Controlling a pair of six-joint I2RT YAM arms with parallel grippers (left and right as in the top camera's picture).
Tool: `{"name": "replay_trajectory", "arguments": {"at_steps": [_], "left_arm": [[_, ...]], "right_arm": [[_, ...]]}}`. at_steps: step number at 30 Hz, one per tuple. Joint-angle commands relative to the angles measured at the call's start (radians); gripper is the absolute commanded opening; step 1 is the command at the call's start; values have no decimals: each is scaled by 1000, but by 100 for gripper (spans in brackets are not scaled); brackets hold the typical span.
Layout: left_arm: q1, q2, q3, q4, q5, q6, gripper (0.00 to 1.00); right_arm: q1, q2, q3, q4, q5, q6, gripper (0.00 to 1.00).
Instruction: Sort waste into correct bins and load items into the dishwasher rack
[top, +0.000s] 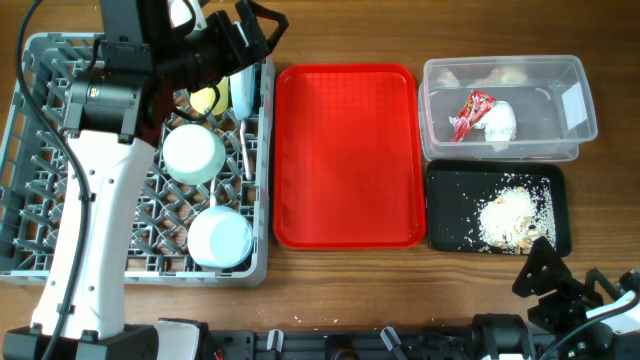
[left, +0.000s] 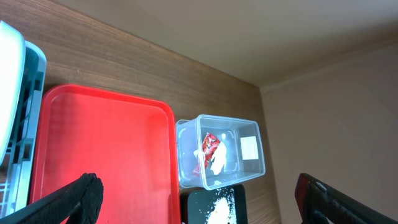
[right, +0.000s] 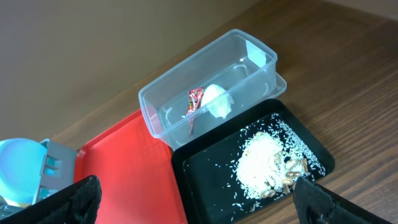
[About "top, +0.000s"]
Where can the black plastic tray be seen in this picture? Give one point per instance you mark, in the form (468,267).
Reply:
(457,191)

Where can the yellow plastic cup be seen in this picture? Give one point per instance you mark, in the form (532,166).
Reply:
(215,99)

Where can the clear plastic bin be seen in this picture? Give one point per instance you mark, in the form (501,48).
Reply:
(548,94)

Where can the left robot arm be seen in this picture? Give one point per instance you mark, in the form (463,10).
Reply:
(112,123)

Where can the red plastic tray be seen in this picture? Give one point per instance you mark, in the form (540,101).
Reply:
(347,162)

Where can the large light blue plate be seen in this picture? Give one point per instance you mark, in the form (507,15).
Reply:
(242,90)

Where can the light green bowl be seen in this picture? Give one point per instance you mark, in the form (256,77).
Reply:
(193,154)

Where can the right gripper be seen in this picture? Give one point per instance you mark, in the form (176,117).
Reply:
(557,277)

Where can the white napkin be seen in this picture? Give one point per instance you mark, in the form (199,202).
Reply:
(499,124)

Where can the small light blue bowl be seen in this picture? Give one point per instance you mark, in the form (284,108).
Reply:
(219,237)

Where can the rice food leftovers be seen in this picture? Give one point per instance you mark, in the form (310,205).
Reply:
(510,215)

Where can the white plastic fork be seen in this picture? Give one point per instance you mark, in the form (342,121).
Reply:
(244,149)

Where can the red snack wrapper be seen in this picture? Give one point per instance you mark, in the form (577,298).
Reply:
(477,105)

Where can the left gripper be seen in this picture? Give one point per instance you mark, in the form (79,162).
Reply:
(237,55)

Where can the grey dishwasher rack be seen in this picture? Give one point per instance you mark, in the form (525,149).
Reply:
(33,182)

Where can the white plastic spoon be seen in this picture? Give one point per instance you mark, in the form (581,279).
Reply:
(212,193)

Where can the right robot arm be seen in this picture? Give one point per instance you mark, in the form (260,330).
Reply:
(572,319)

